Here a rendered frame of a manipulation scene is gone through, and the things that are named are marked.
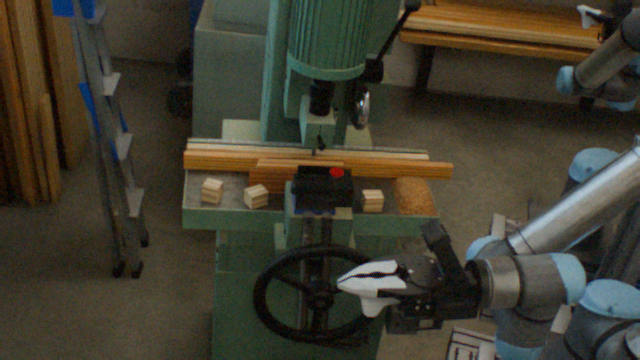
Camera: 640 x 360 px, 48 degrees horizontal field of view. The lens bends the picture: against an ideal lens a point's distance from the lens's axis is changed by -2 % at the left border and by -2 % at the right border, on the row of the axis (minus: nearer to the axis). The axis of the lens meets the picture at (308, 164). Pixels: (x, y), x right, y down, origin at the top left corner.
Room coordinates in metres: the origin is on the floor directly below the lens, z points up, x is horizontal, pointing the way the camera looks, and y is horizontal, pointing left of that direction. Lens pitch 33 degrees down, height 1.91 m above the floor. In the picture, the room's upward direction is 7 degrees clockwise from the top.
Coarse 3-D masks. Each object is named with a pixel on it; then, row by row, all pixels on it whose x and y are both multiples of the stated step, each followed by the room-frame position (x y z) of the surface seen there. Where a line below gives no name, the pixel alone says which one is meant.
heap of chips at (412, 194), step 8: (392, 184) 1.48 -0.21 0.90; (400, 184) 1.46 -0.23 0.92; (408, 184) 1.45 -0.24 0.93; (416, 184) 1.45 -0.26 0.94; (424, 184) 1.46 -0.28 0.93; (400, 192) 1.43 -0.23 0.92; (408, 192) 1.42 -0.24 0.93; (416, 192) 1.42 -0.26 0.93; (424, 192) 1.42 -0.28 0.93; (400, 200) 1.41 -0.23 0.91; (408, 200) 1.39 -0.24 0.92; (416, 200) 1.40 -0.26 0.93; (424, 200) 1.40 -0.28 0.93; (400, 208) 1.39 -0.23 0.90; (408, 208) 1.38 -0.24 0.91; (416, 208) 1.38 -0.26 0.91; (424, 208) 1.39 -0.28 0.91; (432, 208) 1.40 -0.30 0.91
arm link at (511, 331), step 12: (492, 312) 0.85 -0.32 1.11; (504, 312) 0.82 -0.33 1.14; (516, 312) 0.80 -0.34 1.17; (504, 324) 0.81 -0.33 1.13; (516, 324) 0.79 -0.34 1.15; (528, 324) 0.78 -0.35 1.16; (540, 324) 0.78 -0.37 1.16; (552, 324) 0.80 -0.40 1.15; (504, 336) 0.80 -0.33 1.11; (516, 336) 0.79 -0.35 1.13; (528, 336) 0.78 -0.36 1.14; (540, 336) 0.78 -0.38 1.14; (504, 348) 0.80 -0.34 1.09; (516, 348) 0.78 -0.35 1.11; (528, 348) 0.78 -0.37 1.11; (540, 348) 0.79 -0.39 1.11
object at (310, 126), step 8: (304, 96) 1.57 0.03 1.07; (304, 104) 1.53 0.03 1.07; (304, 112) 1.49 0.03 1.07; (304, 120) 1.47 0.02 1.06; (312, 120) 1.45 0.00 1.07; (320, 120) 1.46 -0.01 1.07; (328, 120) 1.46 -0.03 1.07; (304, 128) 1.45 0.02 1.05; (312, 128) 1.44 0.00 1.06; (320, 128) 1.44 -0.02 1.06; (328, 128) 1.45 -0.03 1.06; (304, 136) 1.44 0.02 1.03; (312, 136) 1.44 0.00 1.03; (328, 136) 1.45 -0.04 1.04; (304, 144) 1.44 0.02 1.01; (312, 144) 1.44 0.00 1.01; (328, 144) 1.45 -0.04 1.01
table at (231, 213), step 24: (192, 192) 1.35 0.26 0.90; (240, 192) 1.37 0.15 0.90; (360, 192) 1.43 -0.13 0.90; (384, 192) 1.45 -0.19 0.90; (192, 216) 1.29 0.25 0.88; (216, 216) 1.30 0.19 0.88; (240, 216) 1.30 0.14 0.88; (264, 216) 1.31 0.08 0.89; (360, 216) 1.35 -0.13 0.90; (384, 216) 1.36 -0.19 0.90; (408, 216) 1.37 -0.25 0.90; (432, 216) 1.38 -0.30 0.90
